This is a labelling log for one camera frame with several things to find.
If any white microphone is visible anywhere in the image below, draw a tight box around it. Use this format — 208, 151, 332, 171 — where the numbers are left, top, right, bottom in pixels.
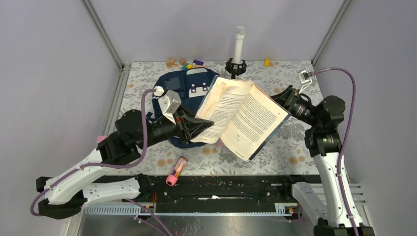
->
233, 26, 246, 64

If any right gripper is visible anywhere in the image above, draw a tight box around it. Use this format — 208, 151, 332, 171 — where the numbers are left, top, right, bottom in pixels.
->
253, 86, 321, 128

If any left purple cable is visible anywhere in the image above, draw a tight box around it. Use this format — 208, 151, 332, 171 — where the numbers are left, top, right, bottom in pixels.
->
30, 88, 173, 236

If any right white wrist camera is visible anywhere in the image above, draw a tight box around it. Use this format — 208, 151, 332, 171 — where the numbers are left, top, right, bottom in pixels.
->
298, 69, 313, 93

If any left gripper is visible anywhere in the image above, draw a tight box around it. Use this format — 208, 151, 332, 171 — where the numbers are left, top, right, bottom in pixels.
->
137, 105, 214, 150

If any navy blue student backpack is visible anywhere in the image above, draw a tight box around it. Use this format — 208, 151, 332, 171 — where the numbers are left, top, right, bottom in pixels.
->
152, 68, 218, 148

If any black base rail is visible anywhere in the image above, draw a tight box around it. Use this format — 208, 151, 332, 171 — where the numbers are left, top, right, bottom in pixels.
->
120, 175, 313, 214

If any dark blue book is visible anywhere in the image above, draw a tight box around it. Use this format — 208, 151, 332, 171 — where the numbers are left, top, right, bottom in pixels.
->
192, 76, 291, 161

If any pink-capped clear tube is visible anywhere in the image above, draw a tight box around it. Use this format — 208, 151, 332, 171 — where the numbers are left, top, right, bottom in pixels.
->
166, 156, 188, 186

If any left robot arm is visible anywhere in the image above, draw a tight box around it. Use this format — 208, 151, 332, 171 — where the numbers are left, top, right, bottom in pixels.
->
30, 110, 213, 219

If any tan wooden block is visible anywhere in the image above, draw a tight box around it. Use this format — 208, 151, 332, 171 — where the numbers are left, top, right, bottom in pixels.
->
166, 59, 176, 68

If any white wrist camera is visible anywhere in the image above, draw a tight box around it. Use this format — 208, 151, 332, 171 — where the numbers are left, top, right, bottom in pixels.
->
298, 69, 313, 93
153, 86, 181, 124

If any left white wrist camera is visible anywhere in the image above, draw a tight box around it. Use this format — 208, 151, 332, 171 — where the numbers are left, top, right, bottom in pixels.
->
153, 86, 181, 124

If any purple toy block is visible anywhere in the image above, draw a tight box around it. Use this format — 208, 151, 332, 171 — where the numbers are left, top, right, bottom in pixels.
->
193, 60, 204, 65

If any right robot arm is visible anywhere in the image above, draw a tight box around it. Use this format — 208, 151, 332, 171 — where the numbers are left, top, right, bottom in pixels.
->
271, 86, 375, 236

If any pink box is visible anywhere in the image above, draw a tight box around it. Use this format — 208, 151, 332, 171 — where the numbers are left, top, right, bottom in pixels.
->
96, 136, 107, 143

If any black microphone stand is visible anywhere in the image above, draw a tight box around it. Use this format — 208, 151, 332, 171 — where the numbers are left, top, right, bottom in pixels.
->
225, 58, 247, 79

